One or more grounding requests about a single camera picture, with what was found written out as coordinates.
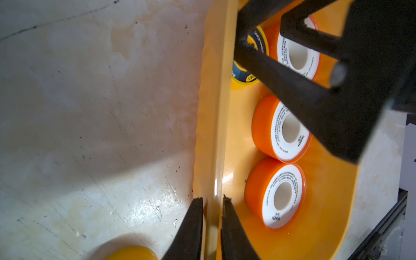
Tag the yellow plastic storage box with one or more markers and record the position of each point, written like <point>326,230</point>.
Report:
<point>226,154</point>

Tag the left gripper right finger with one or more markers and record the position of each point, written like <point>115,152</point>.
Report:
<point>235,244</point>

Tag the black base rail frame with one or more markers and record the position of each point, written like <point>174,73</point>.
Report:
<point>374,246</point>

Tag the yellow black tape roll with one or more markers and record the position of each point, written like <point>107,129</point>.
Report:
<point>240,76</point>

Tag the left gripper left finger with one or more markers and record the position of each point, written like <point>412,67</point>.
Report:
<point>187,244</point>

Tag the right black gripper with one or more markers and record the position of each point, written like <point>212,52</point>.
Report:
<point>378,49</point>

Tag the orange white sealing tape roll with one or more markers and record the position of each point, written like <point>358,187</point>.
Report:
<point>291,54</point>
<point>274,192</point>
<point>277,132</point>

